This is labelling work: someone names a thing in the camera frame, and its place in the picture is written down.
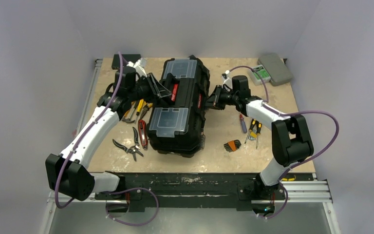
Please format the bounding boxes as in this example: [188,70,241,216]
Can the black network switch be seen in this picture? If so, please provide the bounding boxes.
[111,54,141,70]

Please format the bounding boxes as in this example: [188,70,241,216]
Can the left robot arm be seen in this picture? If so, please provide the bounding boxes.
[45,67,172,201]

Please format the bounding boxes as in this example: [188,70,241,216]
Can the green white small box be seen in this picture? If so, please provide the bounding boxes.
[248,65,271,86]

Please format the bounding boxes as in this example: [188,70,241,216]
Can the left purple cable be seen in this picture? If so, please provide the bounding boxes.
[55,51,133,209]

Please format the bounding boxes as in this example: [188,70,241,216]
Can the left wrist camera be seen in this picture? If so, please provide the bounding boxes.
[127,58,147,77]

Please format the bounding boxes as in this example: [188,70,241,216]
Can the yellow hex key set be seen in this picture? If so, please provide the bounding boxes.
[248,131,258,141]

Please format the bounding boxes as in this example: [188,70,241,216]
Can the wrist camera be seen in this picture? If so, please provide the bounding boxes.
[221,70,232,89]
[127,58,147,77]

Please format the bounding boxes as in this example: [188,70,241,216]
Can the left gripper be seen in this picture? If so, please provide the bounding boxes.
[128,73,171,103]

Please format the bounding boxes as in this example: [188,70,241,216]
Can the yellow handled pliers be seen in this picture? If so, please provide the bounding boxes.
[122,99,152,123]

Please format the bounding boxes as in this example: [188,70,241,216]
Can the blue red screwdriver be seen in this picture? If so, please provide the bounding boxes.
[239,114,247,134]

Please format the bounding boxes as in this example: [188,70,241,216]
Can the red black utility knife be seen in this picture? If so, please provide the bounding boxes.
[138,119,148,150]

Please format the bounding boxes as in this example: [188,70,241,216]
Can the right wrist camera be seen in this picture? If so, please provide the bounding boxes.
[221,70,232,89]

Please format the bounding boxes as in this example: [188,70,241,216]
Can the black plastic toolbox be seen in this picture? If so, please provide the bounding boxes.
[146,55,210,158]

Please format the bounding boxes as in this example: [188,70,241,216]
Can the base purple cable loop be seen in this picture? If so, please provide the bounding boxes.
[105,188,160,228]

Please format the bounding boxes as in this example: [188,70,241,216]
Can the grey plastic case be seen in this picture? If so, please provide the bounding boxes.
[258,53,294,86]

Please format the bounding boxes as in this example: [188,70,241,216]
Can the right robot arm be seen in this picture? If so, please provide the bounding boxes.
[206,74,314,198]

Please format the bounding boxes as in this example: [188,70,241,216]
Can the orange hex key set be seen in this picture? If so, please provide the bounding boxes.
[224,139,242,153]

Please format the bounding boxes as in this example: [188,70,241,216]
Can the aluminium frame rail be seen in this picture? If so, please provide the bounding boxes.
[66,57,104,147]

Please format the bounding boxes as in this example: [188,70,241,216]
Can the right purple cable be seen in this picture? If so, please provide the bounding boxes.
[222,65,340,181]

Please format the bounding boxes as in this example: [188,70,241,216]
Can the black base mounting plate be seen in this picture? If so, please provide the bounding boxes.
[95,173,286,214]

